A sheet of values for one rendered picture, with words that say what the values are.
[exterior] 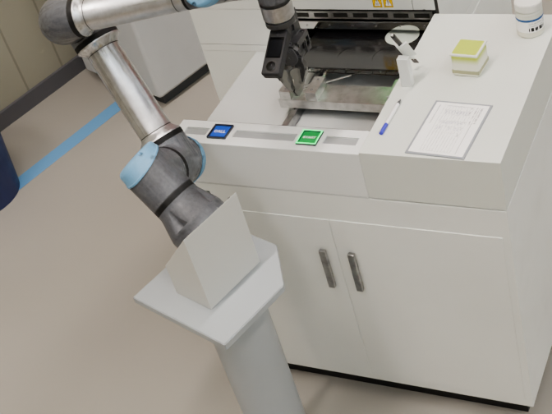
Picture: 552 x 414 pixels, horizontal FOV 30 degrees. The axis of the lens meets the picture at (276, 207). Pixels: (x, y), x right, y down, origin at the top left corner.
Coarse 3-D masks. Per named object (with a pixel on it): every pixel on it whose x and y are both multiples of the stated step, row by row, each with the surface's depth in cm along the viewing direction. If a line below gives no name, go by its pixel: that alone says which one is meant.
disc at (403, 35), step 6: (390, 30) 300; (396, 30) 300; (402, 30) 299; (408, 30) 298; (414, 30) 297; (402, 36) 296; (408, 36) 296; (414, 36) 295; (390, 42) 296; (402, 42) 294; (408, 42) 293
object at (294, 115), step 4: (312, 76) 301; (292, 108) 291; (296, 108) 291; (300, 108) 292; (304, 108) 294; (292, 112) 290; (296, 112) 290; (300, 112) 292; (288, 116) 289; (292, 116) 288; (296, 116) 290; (300, 116) 292; (284, 120) 288; (288, 120) 287; (292, 120) 288; (296, 120) 290; (284, 124) 286; (288, 124) 286; (292, 124) 288
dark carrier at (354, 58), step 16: (320, 32) 310; (336, 32) 307; (352, 32) 305; (368, 32) 303; (384, 32) 300; (320, 48) 302; (336, 48) 300; (352, 48) 298; (368, 48) 296; (384, 48) 294; (320, 64) 296; (336, 64) 294; (352, 64) 292; (368, 64) 290; (384, 64) 288
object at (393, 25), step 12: (300, 24) 310; (312, 24) 308; (324, 24) 306; (336, 24) 304; (348, 24) 302; (360, 24) 301; (372, 24) 299; (384, 24) 297; (396, 24) 295; (408, 24) 294; (420, 24) 292
